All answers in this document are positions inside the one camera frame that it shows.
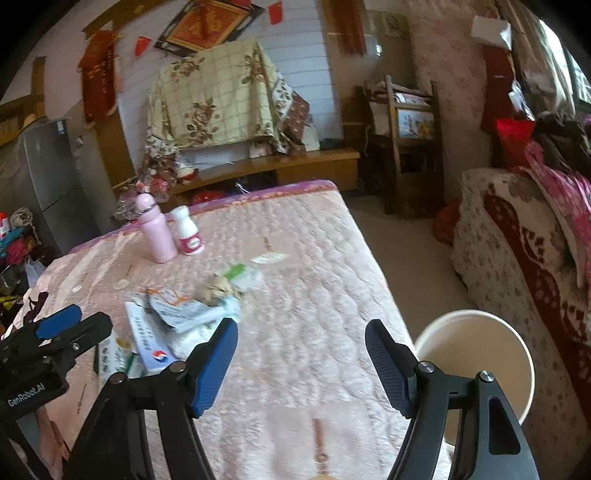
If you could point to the wooden low cabinet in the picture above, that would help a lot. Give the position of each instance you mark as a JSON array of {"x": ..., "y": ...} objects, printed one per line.
[{"x": 304, "y": 166}]

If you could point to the clear bag with red flowers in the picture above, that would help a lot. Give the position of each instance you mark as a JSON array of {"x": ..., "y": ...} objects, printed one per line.
[{"x": 157, "y": 180}]

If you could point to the dark clothes pile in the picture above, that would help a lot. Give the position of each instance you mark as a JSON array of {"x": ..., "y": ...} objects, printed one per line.
[{"x": 561, "y": 138}]

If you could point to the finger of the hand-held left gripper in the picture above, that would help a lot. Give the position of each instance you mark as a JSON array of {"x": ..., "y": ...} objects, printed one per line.
[
  {"x": 90, "y": 330},
  {"x": 57, "y": 321}
]

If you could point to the green and white packet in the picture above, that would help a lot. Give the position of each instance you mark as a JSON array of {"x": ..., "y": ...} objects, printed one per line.
[{"x": 115, "y": 355}]

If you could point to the red plastic bag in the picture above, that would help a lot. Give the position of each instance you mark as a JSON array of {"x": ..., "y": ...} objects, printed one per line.
[{"x": 515, "y": 141}]

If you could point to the red bag on floor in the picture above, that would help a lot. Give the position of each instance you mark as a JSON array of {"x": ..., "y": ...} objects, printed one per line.
[{"x": 445, "y": 224}]

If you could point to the pile of colourful clutter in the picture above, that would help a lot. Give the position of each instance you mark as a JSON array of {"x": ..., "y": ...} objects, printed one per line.
[{"x": 16, "y": 240}]

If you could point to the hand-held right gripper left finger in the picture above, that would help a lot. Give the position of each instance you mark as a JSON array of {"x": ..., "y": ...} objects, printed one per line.
[{"x": 214, "y": 364}]

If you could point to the sofa with floral red cover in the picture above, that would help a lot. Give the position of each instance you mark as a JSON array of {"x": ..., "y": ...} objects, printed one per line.
[{"x": 508, "y": 277}]

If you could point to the crumpled brown paper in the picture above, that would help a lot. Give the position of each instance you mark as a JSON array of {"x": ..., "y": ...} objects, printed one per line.
[{"x": 217, "y": 288}]

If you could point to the white box with blue print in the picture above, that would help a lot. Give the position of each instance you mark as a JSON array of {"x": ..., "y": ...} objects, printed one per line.
[{"x": 145, "y": 337}]

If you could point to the grey refrigerator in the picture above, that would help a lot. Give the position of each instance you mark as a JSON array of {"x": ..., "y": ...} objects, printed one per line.
[{"x": 46, "y": 180}]

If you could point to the white paper packet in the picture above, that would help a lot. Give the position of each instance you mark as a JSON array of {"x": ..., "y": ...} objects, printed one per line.
[{"x": 489, "y": 30}]

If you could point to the red paper flag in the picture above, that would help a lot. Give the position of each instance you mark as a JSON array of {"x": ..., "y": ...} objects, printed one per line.
[
  {"x": 142, "y": 45},
  {"x": 275, "y": 11}
]

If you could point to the cream plastic bucket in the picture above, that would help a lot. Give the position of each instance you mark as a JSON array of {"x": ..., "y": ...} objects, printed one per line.
[{"x": 475, "y": 350}]

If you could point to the pink floral quilt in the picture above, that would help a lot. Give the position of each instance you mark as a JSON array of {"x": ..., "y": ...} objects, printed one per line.
[{"x": 565, "y": 198}]

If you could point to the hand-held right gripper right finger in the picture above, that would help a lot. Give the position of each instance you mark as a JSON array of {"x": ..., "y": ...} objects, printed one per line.
[{"x": 385, "y": 364}]

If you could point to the green and white wrapper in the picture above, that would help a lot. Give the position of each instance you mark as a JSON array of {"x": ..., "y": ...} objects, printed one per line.
[{"x": 242, "y": 274}]

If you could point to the red hanging wall decoration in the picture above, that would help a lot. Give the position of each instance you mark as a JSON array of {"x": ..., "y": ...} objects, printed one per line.
[{"x": 99, "y": 74}]

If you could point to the cream floral checked cloth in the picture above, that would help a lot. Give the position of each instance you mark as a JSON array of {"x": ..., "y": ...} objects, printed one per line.
[{"x": 212, "y": 97}]

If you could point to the framed red and gold picture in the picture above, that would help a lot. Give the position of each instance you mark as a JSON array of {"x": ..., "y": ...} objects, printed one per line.
[{"x": 207, "y": 25}]

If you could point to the flat white wrapper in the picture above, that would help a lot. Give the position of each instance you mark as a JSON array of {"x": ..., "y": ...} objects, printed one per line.
[{"x": 270, "y": 257}]

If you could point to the white bottle with pink label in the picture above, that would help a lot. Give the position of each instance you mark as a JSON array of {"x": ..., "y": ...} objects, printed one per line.
[{"x": 188, "y": 233}]

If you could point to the wooden chair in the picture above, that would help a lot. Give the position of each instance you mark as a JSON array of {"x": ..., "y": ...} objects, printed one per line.
[{"x": 415, "y": 152}]

